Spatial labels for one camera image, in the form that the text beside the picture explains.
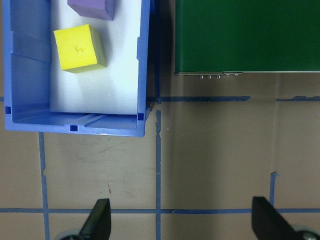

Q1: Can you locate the yellow foam cube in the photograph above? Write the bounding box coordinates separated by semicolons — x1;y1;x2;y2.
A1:
53;23;108;75

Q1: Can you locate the purple foam cube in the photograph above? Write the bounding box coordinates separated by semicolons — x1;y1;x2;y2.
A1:
66;0;116;22

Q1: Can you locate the blue plastic storage bin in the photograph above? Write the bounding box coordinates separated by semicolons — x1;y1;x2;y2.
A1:
1;0;154;139

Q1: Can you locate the green conveyor belt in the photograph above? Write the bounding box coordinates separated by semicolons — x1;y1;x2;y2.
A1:
173;0;320;80

